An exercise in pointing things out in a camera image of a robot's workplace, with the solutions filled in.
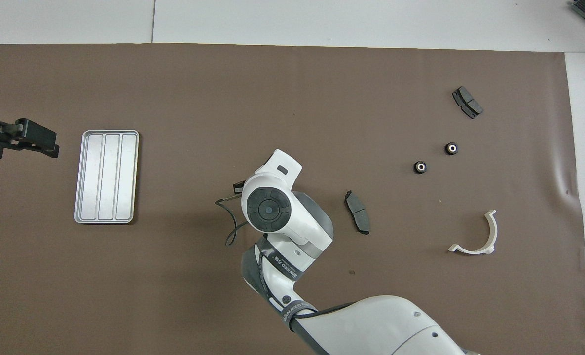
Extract silver metal tray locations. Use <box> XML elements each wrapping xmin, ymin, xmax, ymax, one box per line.
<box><xmin>73</xmin><ymin>130</ymin><xmax>141</xmax><ymax>225</ymax></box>

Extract black brake pad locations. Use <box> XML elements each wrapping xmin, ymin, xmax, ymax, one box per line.
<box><xmin>451</xmin><ymin>86</ymin><xmax>484</xmax><ymax>120</ymax></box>
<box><xmin>344</xmin><ymin>190</ymin><xmax>371</xmax><ymax>236</ymax></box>

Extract black cable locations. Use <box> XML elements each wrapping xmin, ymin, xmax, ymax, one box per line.
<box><xmin>215</xmin><ymin>181</ymin><xmax>250</xmax><ymax>247</ymax></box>

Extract white curved plastic bracket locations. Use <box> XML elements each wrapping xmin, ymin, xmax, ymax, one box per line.
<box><xmin>447</xmin><ymin>209</ymin><xmax>499</xmax><ymax>256</ymax></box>

